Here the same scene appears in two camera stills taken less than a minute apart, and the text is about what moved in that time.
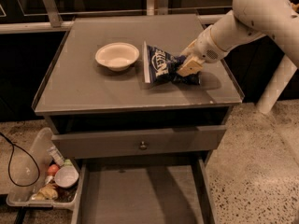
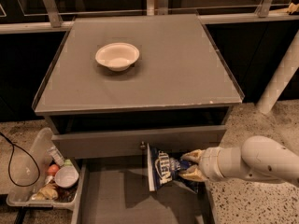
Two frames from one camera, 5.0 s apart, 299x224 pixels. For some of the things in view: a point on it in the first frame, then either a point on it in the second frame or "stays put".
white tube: [56, 155] stays put
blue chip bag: [160, 66] to [163, 167]
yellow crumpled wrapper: [46, 192] stays put
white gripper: [204, 49] to [207, 165]
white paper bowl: [118, 56] stays put
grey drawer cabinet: [143, 101] stays put
